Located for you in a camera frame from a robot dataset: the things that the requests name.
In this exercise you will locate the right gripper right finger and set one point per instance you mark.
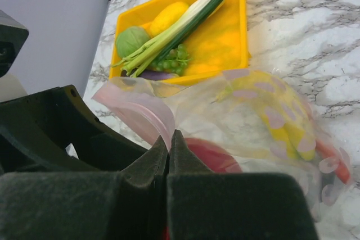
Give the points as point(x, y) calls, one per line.
point(202, 204)

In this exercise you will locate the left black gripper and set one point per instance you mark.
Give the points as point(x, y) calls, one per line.
point(54, 130)

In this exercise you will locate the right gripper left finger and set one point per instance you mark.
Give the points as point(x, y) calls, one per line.
point(127, 204)

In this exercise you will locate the red toy apple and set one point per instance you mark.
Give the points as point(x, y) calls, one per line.
point(213, 156)

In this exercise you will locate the clear zip top bag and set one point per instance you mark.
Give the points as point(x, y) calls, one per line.
point(155, 110)

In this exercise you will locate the yellow toy bananas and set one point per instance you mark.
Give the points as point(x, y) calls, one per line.
point(279, 107)

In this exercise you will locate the red toy chili pepper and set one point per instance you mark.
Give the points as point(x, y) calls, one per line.
point(331, 161)

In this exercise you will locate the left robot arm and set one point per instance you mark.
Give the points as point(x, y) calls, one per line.
point(13, 37)

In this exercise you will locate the green toy celery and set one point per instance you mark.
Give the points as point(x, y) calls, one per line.
point(137, 48)

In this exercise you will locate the purple toy eggplant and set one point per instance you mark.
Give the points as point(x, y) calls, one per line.
point(157, 75)

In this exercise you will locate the green toy cabbage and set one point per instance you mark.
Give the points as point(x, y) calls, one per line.
point(130, 40)

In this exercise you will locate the green toy grapes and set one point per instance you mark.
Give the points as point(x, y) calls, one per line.
point(175, 62)

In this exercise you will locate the yellow toy lemon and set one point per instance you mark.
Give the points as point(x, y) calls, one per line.
point(167, 17)

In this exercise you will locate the yellow plastic bin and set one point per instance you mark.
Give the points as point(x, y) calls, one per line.
point(219, 43)

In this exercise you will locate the toy green onion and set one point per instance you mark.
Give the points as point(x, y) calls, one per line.
point(158, 47)

